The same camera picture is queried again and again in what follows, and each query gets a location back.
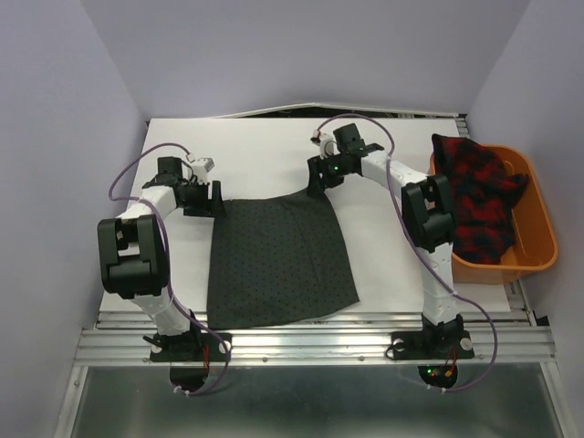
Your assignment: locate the aluminium extrusion frame rail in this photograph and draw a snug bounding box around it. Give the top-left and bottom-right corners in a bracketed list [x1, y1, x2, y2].
[74, 311, 557, 367]

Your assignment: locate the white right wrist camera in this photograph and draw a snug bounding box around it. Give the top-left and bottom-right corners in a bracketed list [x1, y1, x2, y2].
[310, 130, 337, 159]

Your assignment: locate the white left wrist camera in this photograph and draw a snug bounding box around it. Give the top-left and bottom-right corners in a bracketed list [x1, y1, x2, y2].
[186, 153, 214, 183]

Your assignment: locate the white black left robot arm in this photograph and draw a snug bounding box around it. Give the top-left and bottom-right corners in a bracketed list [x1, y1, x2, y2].
[97, 156, 225, 360]

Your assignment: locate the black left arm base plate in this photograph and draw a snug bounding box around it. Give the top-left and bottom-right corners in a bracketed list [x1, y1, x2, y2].
[142, 331, 226, 363]

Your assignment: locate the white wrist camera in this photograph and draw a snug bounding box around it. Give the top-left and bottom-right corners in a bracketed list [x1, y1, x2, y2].
[186, 153, 214, 183]
[310, 130, 337, 159]

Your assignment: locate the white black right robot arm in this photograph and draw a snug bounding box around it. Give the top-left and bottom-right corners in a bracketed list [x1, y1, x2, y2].
[307, 123, 459, 356]

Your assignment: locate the orange plastic bin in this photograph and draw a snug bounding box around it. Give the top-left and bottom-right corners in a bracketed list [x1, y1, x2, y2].
[429, 143, 558, 285]

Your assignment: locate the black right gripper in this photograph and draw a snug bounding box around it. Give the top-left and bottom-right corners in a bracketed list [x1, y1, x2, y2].
[306, 151, 350, 194]

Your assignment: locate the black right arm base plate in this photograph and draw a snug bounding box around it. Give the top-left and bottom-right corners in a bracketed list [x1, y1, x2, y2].
[384, 330, 475, 361]

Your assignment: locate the red black plaid skirt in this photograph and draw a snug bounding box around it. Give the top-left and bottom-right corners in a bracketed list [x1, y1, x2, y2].
[432, 134, 530, 265]

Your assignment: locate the dark grey dotted skirt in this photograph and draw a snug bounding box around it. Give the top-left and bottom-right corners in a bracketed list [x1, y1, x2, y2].
[206, 190, 360, 330]

